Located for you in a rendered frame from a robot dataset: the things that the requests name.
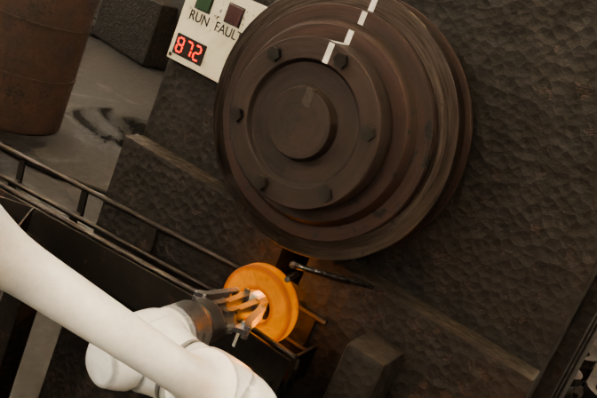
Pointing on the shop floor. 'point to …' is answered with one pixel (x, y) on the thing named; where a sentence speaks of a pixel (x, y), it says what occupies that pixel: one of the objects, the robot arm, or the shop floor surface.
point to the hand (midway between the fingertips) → (261, 297)
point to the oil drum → (43, 35)
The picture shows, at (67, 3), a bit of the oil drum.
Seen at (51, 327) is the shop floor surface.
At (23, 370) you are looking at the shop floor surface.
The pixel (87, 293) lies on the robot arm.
